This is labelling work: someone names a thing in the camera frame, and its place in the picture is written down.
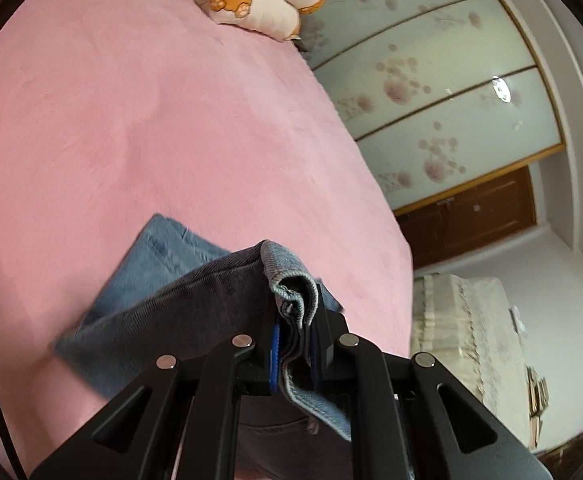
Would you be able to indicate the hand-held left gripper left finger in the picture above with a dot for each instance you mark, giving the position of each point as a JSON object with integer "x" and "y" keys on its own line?
{"x": 274, "y": 360}

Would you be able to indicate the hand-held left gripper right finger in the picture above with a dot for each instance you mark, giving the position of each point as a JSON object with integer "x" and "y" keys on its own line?
{"x": 317, "y": 365}

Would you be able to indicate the blue denim jeans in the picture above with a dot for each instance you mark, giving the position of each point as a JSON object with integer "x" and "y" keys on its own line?
{"x": 181, "y": 300}

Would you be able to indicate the cream lace covered furniture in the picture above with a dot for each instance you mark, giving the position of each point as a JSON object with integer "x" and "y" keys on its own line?
{"x": 461, "y": 330}

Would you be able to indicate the brown wooden door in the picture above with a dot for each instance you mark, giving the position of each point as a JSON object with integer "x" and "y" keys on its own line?
{"x": 471, "y": 215}

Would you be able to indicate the pink plush bed blanket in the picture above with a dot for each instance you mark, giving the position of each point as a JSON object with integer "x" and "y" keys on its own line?
{"x": 146, "y": 110}

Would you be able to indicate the floral sliding door wardrobe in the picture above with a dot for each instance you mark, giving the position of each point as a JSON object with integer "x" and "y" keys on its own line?
{"x": 421, "y": 85}

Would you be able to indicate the rolled bear print quilt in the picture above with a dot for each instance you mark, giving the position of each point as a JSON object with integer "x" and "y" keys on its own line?
{"x": 251, "y": 0}

